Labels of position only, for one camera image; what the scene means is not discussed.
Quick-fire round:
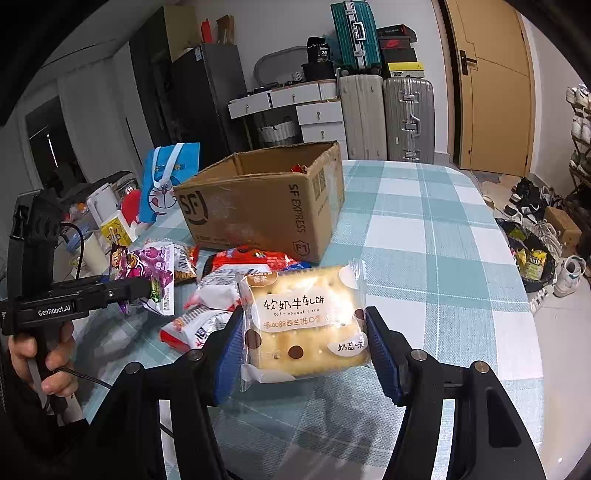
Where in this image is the tall dark cabinet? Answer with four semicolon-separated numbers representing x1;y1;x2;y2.
129;7;185;155

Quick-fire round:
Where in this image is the black labelled box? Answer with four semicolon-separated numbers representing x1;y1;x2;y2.
302;37;335;79

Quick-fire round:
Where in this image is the white woven basket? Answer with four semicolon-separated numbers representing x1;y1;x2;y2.
256;117;301;148

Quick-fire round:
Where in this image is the small cardboard box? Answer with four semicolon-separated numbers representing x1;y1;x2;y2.
545;206;583;245

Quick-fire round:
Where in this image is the pile of shoes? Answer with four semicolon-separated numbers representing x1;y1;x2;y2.
501;176;566;259

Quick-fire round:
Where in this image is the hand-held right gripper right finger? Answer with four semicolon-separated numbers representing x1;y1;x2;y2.
365;305;548;480

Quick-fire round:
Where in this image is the dark refrigerator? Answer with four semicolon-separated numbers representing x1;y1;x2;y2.
154;44;252;160

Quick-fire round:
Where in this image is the silver suitcase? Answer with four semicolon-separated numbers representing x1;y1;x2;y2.
382;78;435;163

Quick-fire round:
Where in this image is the dark cartoon snack packet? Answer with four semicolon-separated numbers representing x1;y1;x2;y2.
107;241;139;280

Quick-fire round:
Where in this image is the blue cartoon gift bag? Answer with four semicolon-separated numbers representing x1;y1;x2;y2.
139;142;201;225

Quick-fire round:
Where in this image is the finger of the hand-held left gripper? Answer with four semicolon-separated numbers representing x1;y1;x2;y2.
88;276;155;308

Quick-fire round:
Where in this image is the white red snack packet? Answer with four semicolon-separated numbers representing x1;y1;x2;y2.
159;308;234;354
185;265;252;315

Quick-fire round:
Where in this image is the white kettle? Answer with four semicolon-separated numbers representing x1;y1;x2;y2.
85;182;123;232

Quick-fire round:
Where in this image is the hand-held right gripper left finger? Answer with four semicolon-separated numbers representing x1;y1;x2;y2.
90;305;252;480

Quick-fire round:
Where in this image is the white drawer cabinet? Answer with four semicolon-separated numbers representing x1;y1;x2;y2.
227;80;348;148

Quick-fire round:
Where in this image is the cream nougat cake packet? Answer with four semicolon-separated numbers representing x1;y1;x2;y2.
235;259;372;393

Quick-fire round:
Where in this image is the orange brown snack packet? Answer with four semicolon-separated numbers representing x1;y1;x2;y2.
172;244;200;283

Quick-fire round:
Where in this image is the wooden door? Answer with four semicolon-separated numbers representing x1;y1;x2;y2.
443;0;536;172

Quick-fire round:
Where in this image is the purple snack packet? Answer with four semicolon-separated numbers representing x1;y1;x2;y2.
131;244;178;317

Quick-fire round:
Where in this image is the red bag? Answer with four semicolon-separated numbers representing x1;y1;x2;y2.
121;189;141;227

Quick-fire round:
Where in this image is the person's left hand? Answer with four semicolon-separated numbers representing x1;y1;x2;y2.
8;322;78;408

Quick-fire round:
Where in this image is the flat cardboard box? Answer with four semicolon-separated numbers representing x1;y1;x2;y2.
164;4;199;49

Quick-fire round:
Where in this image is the shoe rack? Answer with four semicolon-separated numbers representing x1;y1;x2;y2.
566;83;591;195

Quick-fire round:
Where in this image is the black trash bin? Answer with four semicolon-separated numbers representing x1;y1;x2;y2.
501;219;555;294

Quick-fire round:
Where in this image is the brown cardboard box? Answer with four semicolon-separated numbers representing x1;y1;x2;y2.
173;141;346;265

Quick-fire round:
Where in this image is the grey plastic basin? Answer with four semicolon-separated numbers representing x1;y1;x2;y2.
253;45;315;88

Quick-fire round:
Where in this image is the person's left forearm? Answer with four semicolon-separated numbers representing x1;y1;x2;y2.
0;351;93;467

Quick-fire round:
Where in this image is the yellow black box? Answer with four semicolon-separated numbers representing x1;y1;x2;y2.
388;61;424;79

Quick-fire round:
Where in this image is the beige suitcase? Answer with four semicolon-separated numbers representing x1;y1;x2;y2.
338;74;387;161

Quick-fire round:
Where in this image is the white green sneaker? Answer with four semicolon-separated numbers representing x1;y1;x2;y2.
553;256;588;297

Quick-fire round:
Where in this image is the teal suitcase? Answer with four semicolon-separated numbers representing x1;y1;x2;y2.
330;0;383;72

